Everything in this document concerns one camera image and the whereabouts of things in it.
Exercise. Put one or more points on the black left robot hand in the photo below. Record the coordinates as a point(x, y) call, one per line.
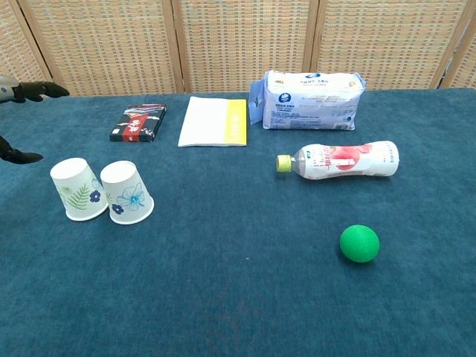
point(33, 90)

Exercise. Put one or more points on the white paper cup fern print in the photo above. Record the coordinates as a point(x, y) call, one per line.
point(76, 187)

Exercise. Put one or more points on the white paper cup hibiscus print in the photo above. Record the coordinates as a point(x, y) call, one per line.
point(128, 195)

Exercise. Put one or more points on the woven rattan screen panel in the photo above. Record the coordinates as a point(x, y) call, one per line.
point(465, 63)
point(386, 41)
point(22, 48)
point(104, 44)
point(245, 37)

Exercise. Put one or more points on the black red card box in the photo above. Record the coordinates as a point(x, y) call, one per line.
point(138, 123)

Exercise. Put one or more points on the white notebook yellow spine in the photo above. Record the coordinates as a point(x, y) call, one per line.
point(208, 122)

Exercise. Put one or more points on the teal tablecloth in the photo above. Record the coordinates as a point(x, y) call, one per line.
point(230, 282)

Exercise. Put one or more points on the white blue tissue pack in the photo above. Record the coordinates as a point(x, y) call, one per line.
point(310, 106)

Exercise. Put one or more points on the plastic bottle pink label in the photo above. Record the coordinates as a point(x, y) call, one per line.
point(346, 160)

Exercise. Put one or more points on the green ball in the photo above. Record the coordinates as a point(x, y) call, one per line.
point(359, 243)

